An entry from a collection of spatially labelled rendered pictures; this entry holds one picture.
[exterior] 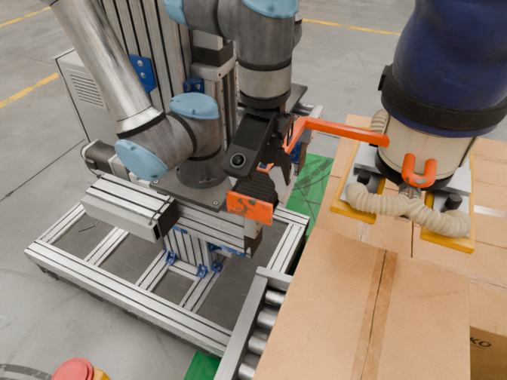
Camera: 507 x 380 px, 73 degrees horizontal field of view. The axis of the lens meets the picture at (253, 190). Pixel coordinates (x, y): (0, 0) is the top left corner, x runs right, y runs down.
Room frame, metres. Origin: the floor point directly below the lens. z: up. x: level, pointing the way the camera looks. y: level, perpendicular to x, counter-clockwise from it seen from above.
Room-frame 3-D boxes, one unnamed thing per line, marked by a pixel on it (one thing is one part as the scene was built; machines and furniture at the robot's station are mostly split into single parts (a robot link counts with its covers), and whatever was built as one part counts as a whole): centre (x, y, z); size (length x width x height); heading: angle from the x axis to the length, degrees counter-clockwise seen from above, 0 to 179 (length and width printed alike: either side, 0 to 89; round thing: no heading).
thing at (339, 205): (0.65, -0.28, 1.15); 0.34 x 0.10 x 0.05; 156
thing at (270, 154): (0.47, -0.02, 1.39); 0.09 x 0.08 x 0.12; 156
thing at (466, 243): (0.57, -0.45, 1.15); 0.34 x 0.10 x 0.05; 156
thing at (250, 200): (0.44, -0.01, 1.25); 0.09 x 0.08 x 0.05; 66
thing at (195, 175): (0.75, 0.14, 1.09); 0.15 x 0.15 x 0.10
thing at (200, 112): (0.74, 0.15, 1.20); 0.13 x 0.12 x 0.14; 143
